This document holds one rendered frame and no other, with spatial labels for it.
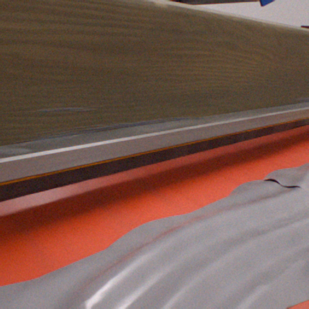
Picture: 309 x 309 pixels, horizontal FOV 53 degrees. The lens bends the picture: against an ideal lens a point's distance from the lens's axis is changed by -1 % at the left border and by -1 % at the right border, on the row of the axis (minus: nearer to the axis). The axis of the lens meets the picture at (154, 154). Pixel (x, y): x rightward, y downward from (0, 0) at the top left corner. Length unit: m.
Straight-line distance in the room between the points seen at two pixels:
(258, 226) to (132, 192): 0.07
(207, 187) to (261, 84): 0.10
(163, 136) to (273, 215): 0.07
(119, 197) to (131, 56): 0.08
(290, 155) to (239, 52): 0.12
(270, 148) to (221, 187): 0.11
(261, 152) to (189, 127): 0.12
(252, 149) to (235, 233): 0.14
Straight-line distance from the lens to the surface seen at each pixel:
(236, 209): 0.18
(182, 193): 0.19
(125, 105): 0.16
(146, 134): 0.16
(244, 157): 0.27
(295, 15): 2.47
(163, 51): 0.17
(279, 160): 0.28
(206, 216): 0.16
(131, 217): 0.17
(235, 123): 0.22
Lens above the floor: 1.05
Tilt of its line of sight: 23 degrees down
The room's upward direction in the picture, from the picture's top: 8 degrees clockwise
